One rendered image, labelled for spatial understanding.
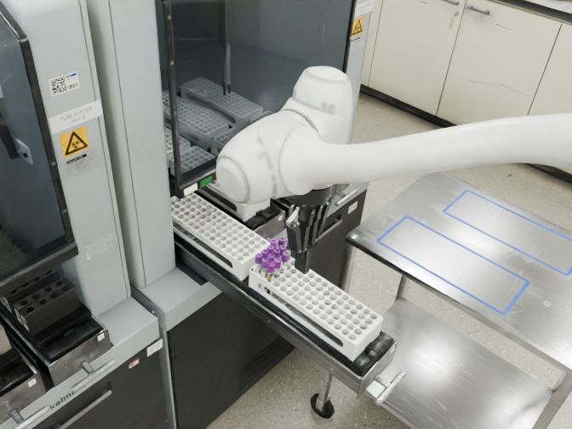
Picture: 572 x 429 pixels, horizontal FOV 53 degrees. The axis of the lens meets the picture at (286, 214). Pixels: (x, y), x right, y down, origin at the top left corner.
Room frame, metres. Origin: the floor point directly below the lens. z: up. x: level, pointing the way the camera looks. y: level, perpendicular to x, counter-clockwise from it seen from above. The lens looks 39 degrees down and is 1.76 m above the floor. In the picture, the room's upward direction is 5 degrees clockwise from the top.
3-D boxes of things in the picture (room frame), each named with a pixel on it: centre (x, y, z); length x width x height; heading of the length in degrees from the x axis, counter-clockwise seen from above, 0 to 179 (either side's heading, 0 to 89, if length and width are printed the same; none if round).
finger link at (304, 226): (0.85, -0.04, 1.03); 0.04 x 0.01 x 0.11; 51
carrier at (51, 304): (0.75, 0.46, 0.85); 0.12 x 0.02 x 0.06; 142
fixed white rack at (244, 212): (1.24, 0.19, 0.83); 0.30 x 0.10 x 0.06; 51
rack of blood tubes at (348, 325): (0.84, -0.07, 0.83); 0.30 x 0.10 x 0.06; 52
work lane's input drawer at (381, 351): (0.92, 0.03, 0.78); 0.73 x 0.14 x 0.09; 51
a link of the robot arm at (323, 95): (0.85, -0.04, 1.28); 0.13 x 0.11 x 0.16; 147
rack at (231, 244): (1.04, 0.17, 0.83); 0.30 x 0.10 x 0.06; 51
